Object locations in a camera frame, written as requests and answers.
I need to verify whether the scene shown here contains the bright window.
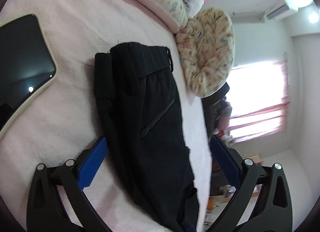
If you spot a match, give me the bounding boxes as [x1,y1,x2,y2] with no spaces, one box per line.
[226,60,292,144]

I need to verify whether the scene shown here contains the black smartphone cream case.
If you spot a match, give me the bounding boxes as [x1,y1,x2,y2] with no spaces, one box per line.
[0,14,56,139]

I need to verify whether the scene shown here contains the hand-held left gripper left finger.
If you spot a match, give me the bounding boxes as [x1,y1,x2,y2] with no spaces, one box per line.
[26,135,112,232]

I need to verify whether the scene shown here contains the pink curtain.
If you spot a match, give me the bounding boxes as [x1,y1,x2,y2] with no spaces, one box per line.
[229,60,292,144]

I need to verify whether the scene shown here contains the white air conditioner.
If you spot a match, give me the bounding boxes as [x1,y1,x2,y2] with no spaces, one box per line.
[259,0,297,21]

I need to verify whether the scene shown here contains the pink fleece blanket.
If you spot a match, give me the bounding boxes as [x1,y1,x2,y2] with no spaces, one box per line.
[0,0,210,232]

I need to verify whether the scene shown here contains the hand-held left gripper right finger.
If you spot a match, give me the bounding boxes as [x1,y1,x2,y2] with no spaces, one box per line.
[208,135,294,232]

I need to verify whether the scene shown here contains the pile of dark clothes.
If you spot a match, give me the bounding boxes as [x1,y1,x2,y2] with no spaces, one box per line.
[201,82,230,137]

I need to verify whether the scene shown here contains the rolled floral duvet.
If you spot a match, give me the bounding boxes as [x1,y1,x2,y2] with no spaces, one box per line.
[175,7,236,98]

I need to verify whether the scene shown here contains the black pants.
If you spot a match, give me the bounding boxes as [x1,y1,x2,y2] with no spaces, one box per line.
[94,42,200,232]

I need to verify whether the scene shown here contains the ceiling light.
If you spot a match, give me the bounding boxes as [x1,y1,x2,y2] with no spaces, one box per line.
[307,9,320,26]

